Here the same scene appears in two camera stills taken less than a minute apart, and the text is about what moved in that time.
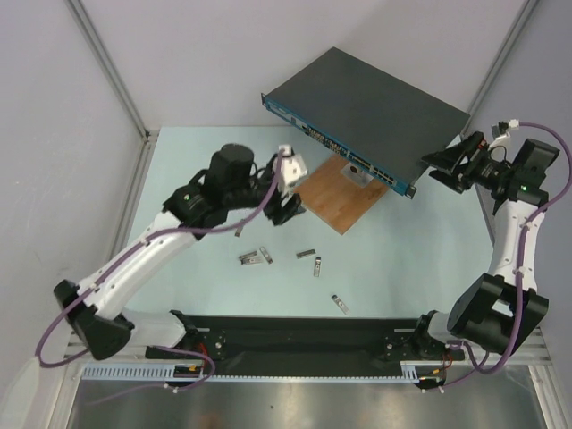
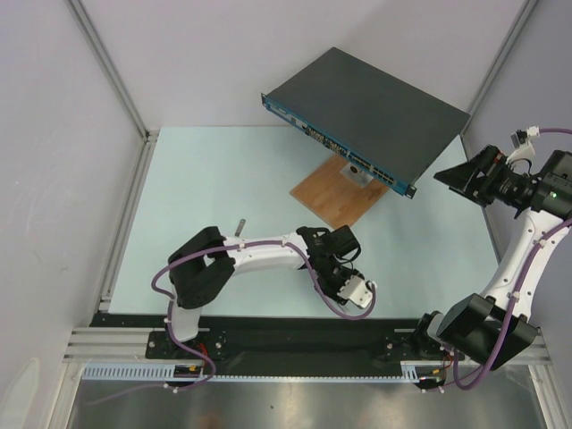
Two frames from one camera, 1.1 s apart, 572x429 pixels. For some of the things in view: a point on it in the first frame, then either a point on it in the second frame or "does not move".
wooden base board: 336,199 does not move
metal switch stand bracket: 354,172 does not move
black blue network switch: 379,121 does not move
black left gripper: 279,214 to 331,292
